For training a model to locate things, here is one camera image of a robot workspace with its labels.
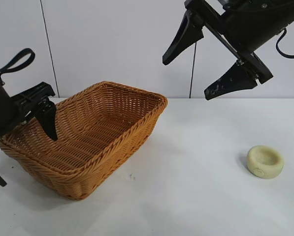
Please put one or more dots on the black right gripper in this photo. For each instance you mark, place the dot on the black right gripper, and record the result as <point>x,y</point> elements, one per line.
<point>247,27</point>

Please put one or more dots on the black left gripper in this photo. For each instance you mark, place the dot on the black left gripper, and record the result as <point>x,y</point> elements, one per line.
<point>4,110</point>

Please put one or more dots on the tan woven wicker basket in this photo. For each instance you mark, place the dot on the tan woven wicker basket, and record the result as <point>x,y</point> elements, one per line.
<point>100,127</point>

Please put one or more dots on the pale yellow egg yolk pastry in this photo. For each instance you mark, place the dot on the pale yellow egg yolk pastry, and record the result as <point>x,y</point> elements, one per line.
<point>265,159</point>

